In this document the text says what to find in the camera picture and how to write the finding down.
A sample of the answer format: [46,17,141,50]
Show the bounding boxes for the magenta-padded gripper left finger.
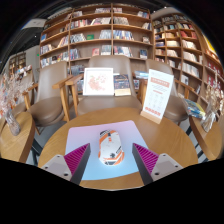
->
[41,143,92,186]

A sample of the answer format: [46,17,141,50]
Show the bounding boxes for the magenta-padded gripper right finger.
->
[131,143,184,187]

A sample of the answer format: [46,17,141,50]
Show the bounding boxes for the white orange black computer mouse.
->
[97,129,126,166]

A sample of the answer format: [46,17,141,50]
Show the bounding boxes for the pink blue gradient mouse pad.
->
[64,120,149,181]

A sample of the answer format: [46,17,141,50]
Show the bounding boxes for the round wooden side table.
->
[0,110,36,164]

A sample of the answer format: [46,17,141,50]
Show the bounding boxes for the wooden table with black legs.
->
[188,114,224,162]

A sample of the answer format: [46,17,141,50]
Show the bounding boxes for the beige wooden-armed armchair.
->
[64,54,148,117]
[138,59,189,126]
[23,60,84,128]

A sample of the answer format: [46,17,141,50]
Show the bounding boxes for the glass vase with pale flowers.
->
[200,71,224,133]

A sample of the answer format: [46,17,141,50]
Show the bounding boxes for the glass vase with pink flowers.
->
[0,71,34,137]

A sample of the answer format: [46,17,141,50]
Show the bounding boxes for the stack of colourful books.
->
[183,98,207,120]

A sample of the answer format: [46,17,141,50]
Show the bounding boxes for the white red sign stand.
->
[139,68,175,125]

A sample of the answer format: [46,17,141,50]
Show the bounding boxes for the dark cover book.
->
[113,73,132,97]

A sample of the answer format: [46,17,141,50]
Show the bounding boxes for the white framed floral picture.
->
[82,67,115,97]

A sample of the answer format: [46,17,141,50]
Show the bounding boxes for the small distant wooden bookshelf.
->
[8,51,28,76]

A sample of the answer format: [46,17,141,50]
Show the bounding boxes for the curved wooden bookshelf with books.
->
[151,13,224,108]

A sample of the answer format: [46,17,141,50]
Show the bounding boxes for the wide wooden bookshelf with books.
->
[39,3,153,76]

